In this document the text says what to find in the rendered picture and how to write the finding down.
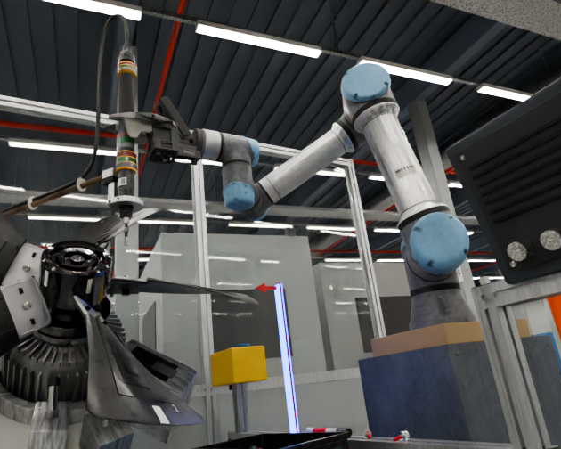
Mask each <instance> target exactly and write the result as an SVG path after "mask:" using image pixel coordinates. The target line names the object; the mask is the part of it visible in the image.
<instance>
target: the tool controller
mask: <svg viewBox="0 0 561 449"><path fill-rule="evenodd" d="M446 154H447V156H448V158H449V160H450V162H451V165H452V167H453V169H454V171H455V173H456V175H457V177H458V179H459V182H460V184H461V186H462V189H463V191H464V193H465V194H466V196H467V200H468V202H469V204H470V206H471V208H472V210H473V212H474V214H475V216H476V219H477V222H478V223H479V225H480V227H481V229H482V231H483V234H484V237H485V239H486V240H487V243H488V245H489V247H490V249H491V251H492V254H493V256H494V258H495V260H496V262H497V264H498V267H499V269H500V271H501V273H502V275H503V278H504V280H505V282H506V283H507V284H511V285H513V284H517V283H520V282H526V281H530V280H533V279H536V278H540V277H543V276H546V275H550V274H553V273H559V272H561V78H559V79H558V80H556V81H555V82H553V83H551V84H550V85H548V86H546V87H544V88H543V89H541V90H540V91H539V92H537V93H536V94H533V95H532V96H530V97H529V98H527V99H525V100H524V101H522V102H520V103H519V104H518V105H516V106H515V107H513V108H511V109H510V110H508V111H506V112H504V113H503V114H501V115H499V116H498V117H497V118H495V119H493V120H492V121H490V122H489V123H487V124H485V125H484V126H482V127H480V128H478V129H477V130H476V131H475V132H473V133H471V134H470V135H467V136H466V137H464V138H463V139H461V140H459V141H458V142H456V143H455V144H453V145H452V146H450V147H449V148H448V149H447V150H446Z"/></svg>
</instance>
